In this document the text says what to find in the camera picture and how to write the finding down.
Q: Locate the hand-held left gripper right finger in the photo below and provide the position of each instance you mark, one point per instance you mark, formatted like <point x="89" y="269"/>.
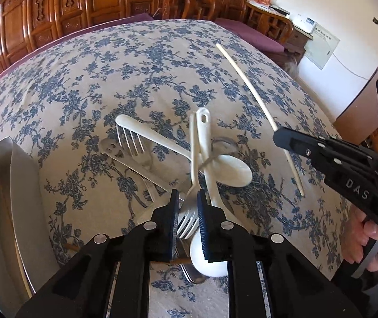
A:
<point x="203" y="218"/>

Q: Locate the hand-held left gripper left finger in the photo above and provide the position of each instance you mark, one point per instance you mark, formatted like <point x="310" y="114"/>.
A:
<point x="174" y="218"/>

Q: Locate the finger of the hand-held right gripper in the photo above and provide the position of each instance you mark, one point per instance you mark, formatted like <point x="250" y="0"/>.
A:
<point x="354" y="154"/>
<point x="295" y="139"/>

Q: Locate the white plastic spoon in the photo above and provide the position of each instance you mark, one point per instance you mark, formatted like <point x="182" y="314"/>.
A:
<point x="235" y="172"/>

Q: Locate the white plastic fork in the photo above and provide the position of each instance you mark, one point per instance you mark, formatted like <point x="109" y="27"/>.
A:
<point x="194" y="159"/>

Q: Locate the metal spoon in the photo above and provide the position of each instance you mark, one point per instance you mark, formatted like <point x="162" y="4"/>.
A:
<point x="227" y="145"/>

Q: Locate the white chopstick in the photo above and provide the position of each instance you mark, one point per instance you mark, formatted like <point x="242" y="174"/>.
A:
<point x="252" y="86"/>

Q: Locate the metal tray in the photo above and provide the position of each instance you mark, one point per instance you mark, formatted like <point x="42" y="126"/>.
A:
<point x="26" y="205"/>

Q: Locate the person's right forearm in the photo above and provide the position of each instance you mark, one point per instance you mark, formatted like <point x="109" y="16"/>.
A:
<point x="354" y="291"/>

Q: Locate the person's right hand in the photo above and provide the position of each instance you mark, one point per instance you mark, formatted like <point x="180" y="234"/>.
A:
<point x="354" y="238"/>

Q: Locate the brown wooden door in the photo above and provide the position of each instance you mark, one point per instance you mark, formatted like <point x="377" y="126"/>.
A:
<point x="358" y="116"/>

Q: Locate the grey furry object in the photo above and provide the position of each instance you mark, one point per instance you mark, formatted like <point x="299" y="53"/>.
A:
<point x="291" y="68"/>

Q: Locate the wooden side table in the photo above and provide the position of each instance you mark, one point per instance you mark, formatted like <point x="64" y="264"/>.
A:
<point x="296" y="44"/>

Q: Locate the purple sofa cushion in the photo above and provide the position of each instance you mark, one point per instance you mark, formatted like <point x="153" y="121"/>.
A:
<point x="252" y="33"/>

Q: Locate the white electronic device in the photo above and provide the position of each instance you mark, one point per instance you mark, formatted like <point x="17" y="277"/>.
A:
<point x="303" y="24"/>

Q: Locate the black and white flat box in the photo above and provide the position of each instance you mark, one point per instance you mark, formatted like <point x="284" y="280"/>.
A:
<point x="280" y="10"/>

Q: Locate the blue floral tablecloth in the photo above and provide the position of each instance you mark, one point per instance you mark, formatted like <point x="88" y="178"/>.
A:
<point x="76" y="89"/>

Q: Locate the wooden chopstick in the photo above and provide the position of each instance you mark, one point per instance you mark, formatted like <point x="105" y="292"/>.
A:
<point x="8" y="212"/>

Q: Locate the wooden armchair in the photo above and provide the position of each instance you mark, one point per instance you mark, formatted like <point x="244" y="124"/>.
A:
<point x="189" y="3"/>

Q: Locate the carved wooden bench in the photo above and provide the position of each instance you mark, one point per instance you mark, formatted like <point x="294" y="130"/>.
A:
<point x="59" y="6"/>

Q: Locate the grey wall panel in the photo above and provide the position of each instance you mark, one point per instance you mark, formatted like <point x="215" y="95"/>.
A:
<point x="323" y="48"/>

